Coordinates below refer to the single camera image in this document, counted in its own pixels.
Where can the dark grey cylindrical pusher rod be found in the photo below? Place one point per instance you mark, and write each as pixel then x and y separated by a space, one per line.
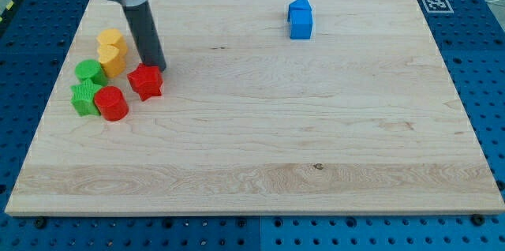
pixel 142 26

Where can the red star block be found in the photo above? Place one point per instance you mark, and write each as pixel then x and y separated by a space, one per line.
pixel 146 81

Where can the green star block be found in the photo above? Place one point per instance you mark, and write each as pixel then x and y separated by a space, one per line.
pixel 83 97

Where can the yellow rounded block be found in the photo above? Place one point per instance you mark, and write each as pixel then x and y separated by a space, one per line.
pixel 113 37

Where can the yellow heart block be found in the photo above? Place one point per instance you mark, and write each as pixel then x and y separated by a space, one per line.
pixel 111 60

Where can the green cylinder block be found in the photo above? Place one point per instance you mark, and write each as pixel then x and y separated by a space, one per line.
pixel 91 69

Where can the red cylinder block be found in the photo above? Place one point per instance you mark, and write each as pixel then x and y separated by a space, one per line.
pixel 111 103

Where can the light wooden board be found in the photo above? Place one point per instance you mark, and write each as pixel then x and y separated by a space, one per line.
pixel 361 119

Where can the blue cube block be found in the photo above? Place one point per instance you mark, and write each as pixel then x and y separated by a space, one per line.
pixel 300 24

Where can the blue triangular prism block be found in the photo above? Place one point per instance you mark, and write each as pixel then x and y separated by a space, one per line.
pixel 302 5

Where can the black bolt front left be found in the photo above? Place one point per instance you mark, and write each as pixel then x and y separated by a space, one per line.
pixel 40 222

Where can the black bolt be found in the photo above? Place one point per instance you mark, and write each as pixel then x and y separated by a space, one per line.
pixel 40 222
pixel 477 220

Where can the white fiducial marker tag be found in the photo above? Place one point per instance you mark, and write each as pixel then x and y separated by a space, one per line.
pixel 437 6

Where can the black bolt front right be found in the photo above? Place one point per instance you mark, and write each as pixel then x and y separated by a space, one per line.
pixel 477 220

